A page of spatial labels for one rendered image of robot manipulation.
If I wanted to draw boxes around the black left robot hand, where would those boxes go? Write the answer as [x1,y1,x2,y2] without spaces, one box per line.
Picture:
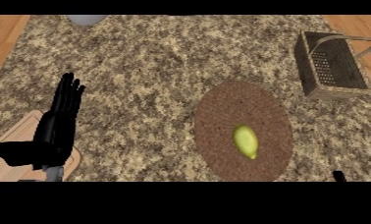
[0,72,87,171]

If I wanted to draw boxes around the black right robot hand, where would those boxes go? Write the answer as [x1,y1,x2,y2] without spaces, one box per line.
[331,170,347,183]

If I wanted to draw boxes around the yellow-green lemon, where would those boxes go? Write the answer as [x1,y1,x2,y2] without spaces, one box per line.
[231,124,259,160]

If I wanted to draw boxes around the round brown placemat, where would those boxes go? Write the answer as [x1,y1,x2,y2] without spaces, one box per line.
[193,81,294,183]

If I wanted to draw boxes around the pale wooden cutting board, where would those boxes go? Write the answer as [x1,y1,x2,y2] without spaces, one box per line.
[0,109,82,183]

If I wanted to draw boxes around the pale grey round object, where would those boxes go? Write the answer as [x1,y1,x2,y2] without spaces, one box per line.
[65,14,110,28]

